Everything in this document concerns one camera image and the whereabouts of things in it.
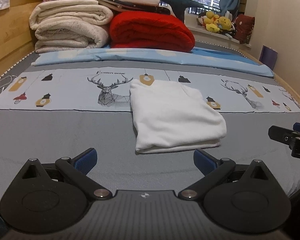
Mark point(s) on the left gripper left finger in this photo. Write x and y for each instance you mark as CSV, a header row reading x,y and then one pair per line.
x,y
75,172

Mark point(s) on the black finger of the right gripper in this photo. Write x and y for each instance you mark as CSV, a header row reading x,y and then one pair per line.
x,y
282,135

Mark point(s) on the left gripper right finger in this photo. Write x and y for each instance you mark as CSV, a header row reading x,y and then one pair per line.
x,y
215,172

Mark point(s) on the white long-sleeve shirt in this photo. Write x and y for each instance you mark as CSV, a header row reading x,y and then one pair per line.
x,y
170,117

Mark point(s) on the purple box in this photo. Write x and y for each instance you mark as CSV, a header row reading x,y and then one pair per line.
x,y
268,57

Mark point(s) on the yellow plush toys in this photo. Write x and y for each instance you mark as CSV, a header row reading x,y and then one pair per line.
x,y
216,24

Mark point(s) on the wooden headboard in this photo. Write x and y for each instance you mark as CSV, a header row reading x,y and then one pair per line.
x,y
16,38

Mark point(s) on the cream folded quilt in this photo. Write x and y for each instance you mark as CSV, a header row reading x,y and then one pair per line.
x,y
70,24

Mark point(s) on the red folded blanket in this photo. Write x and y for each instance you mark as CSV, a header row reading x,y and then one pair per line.
x,y
150,30

